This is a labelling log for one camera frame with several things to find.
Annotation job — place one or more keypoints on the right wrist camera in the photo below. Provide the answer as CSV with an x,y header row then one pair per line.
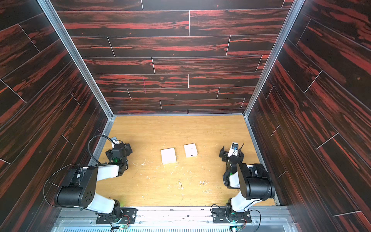
x,y
234,150

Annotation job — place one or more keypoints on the aluminium front rail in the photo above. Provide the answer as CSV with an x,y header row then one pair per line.
x,y
179,219

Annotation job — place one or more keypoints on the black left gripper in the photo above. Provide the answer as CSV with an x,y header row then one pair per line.
x,y
128,150

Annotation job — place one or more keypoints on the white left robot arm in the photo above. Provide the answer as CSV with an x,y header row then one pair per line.
x,y
78,188

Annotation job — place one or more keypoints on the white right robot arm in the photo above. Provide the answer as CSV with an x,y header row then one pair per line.
x,y
252,180

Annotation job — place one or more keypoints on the aluminium frame rail left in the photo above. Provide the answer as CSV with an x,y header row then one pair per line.
x,y
65,38

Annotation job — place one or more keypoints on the white jewelry box sleeve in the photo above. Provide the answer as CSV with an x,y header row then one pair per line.
x,y
168,156

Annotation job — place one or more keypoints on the aluminium frame rail right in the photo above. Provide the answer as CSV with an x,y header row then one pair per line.
x,y
282,36

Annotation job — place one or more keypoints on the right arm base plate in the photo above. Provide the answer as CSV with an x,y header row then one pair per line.
x,y
226,215

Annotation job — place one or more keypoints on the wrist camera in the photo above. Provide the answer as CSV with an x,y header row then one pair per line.
x,y
114,141
234,150

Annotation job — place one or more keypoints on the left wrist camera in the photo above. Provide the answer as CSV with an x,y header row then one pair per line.
x,y
114,141

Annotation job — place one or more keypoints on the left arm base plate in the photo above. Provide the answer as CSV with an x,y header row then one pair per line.
x,y
124,216

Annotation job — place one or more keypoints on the aluminium frame rail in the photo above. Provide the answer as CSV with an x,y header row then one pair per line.
x,y
282,36
65,38

